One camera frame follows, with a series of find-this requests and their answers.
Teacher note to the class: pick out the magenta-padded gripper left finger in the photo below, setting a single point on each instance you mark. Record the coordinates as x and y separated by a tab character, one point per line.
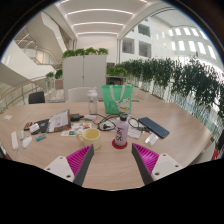
60	166

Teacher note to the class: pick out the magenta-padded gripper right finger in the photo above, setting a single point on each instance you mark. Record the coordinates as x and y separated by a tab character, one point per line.
163	165

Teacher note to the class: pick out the purple drink bottle black cap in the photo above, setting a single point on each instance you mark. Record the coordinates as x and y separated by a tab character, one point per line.
121	133

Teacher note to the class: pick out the small white packet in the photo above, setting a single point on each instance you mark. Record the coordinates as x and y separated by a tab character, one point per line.
151	139

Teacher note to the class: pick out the small teal item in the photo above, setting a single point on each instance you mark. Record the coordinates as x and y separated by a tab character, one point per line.
41	137

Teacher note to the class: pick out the dark blue keyboard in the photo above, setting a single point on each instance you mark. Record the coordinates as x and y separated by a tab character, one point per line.
154	127

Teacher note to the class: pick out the white computer mouse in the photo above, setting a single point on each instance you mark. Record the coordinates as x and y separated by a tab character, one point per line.
26	142

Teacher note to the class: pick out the pale yellow mug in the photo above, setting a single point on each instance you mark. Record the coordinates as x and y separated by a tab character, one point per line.
90	137

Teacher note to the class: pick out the colourful sticker sheet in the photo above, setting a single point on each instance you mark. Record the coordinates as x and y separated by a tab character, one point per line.
78	128

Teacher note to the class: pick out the black wallet with white card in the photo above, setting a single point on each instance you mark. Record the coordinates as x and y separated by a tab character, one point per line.
41	125

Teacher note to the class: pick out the small white charger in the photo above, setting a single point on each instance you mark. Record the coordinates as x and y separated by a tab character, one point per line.
21	135

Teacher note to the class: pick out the red and black item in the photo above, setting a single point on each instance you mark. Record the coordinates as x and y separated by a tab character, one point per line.
28	126

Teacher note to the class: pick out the flat round red coaster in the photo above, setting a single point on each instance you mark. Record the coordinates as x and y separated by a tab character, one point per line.
115	146

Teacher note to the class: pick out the black power adapter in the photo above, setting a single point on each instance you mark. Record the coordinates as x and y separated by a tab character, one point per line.
76	117

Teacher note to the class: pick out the white power strip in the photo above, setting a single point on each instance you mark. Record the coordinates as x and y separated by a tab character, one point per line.
14	140

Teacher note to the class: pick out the white power adapter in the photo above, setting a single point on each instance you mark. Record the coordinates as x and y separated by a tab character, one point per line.
90	117

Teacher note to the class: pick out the clear shaker bottle white lid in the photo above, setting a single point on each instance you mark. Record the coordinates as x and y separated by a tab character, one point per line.
92	105

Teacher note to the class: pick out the black chair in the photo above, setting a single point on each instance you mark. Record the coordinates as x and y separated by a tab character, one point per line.
36	97

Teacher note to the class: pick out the white chair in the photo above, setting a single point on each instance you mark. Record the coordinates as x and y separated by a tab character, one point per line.
78	95

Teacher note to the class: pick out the glass railing wooden handrail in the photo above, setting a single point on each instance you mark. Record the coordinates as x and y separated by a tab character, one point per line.
20	93

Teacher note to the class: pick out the green tote bag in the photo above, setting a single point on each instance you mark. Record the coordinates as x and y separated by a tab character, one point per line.
111	98

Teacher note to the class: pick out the long row of green plants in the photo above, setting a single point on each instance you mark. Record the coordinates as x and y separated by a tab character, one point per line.
186	80

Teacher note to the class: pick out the brown planter with green plants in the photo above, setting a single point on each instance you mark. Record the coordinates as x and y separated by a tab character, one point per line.
58	78

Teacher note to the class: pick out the white cabinet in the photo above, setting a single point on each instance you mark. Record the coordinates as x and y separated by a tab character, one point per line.
83	71

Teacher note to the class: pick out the low planter with green plants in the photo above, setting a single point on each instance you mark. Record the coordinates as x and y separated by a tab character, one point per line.
116	71

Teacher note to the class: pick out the green plants atop cabinet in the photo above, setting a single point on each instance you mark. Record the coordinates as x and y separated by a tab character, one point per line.
85	51

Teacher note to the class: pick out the ceiling light strips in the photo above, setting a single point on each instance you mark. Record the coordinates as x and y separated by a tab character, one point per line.
98	23

